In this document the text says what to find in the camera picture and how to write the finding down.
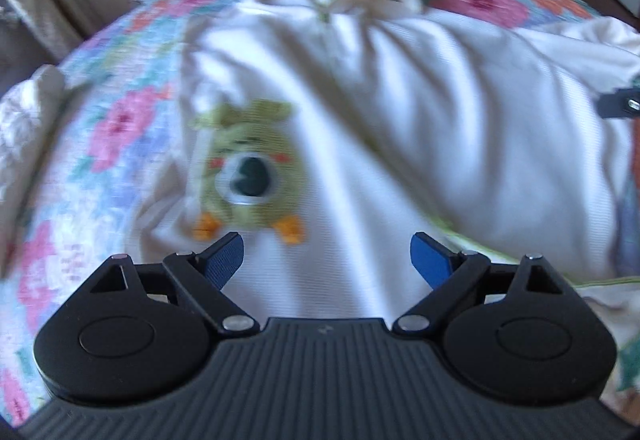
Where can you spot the floral patchwork quilt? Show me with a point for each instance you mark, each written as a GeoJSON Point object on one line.
{"type": "Point", "coordinates": [125, 119]}

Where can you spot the white crumpled cloth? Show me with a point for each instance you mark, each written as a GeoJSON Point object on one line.
{"type": "Point", "coordinates": [25, 129]}

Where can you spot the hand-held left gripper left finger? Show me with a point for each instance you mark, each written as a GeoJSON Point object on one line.
{"type": "Point", "coordinates": [225, 258]}

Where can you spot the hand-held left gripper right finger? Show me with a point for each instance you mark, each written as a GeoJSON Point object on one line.
{"type": "Point", "coordinates": [429, 260]}

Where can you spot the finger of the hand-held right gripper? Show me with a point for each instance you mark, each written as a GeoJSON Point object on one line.
{"type": "Point", "coordinates": [617, 102]}

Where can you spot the cream shirt with bird print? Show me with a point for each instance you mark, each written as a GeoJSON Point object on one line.
{"type": "Point", "coordinates": [400, 119]}

